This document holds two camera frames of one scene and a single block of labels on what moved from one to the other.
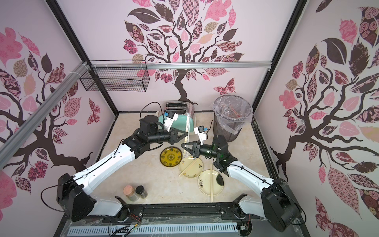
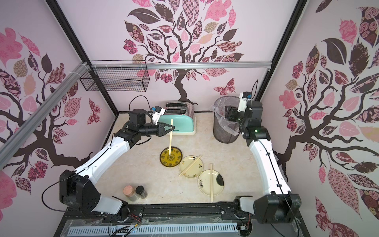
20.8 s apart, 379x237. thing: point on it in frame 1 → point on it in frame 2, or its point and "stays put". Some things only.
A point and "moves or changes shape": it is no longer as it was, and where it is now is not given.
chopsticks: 211,183 stays put
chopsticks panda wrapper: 189,166 stays put
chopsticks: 187,131 moves or changes shape
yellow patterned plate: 170,156 stays put
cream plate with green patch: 204,182 stays put
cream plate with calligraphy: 195,170 stays put
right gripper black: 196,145 → 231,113
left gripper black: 174,137 → 162,131
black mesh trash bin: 231,113 stays put
